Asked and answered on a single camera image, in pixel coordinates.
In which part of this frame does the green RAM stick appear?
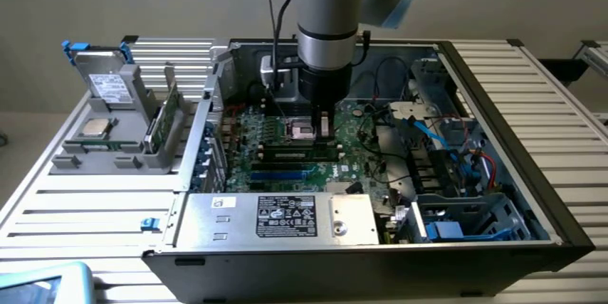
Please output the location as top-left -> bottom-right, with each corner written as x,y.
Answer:
79,140 -> 125,151

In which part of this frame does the grey parts rack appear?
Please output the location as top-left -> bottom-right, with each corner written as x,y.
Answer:
48,63 -> 201,177

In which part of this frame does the green graphics card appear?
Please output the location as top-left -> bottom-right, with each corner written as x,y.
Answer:
144,64 -> 180,156

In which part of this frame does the silver hard disk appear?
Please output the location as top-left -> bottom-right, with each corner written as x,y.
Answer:
75,51 -> 135,106

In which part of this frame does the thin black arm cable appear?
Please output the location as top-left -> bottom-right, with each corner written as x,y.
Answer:
267,0 -> 305,70

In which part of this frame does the black RAM slot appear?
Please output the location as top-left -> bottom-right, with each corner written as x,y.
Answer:
249,162 -> 316,172
248,181 -> 305,190

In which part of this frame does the short black wrist cable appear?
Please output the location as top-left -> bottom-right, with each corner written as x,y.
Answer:
352,29 -> 373,68

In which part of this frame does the metal drive cage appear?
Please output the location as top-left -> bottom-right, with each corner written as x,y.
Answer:
412,192 -> 533,245

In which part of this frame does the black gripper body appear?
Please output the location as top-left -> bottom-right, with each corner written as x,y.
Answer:
297,65 -> 353,106

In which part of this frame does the metal disk bay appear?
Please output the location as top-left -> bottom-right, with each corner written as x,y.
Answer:
407,57 -> 477,149

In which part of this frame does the grey power supply unit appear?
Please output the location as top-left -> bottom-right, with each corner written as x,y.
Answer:
172,192 -> 381,248

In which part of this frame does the black looped wire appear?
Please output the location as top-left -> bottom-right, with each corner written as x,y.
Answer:
372,56 -> 411,106

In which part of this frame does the blue disk bracket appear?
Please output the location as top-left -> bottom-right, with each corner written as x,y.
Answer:
61,40 -> 133,70

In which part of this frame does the green motherboard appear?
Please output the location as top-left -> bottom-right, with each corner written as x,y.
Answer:
221,99 -> 396,195

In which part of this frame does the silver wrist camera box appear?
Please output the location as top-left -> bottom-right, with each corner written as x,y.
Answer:
260,55 -> 292,89

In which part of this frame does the open black PC case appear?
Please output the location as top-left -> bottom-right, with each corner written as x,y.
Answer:
140,37 -> 597,304

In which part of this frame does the blue RAM slot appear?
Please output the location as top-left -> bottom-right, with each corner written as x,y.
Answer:
249,171 -> 309,182

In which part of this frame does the red wire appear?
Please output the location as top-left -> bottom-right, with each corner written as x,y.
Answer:
477,152 -> 499,187

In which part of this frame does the light blue tray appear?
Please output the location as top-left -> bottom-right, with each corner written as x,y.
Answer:
0,261 -> 100,304

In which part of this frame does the neighbouring metal slat table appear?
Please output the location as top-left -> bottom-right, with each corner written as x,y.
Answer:
571,39 -> 608,74

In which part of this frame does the silver CPU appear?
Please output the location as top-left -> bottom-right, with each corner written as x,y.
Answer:
77,117 -> 119,139

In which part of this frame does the blue drive caddy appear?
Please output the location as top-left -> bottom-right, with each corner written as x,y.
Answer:
424,221 -> 465,240

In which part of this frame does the CPU socket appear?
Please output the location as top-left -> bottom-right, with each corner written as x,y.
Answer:
281,116 -> 319,142

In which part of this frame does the RAM stick with white label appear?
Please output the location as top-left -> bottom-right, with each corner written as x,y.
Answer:
261,147 -> 340,164

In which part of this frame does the blue flat wire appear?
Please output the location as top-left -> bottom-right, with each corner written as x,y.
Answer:
401,116 -> 451,151

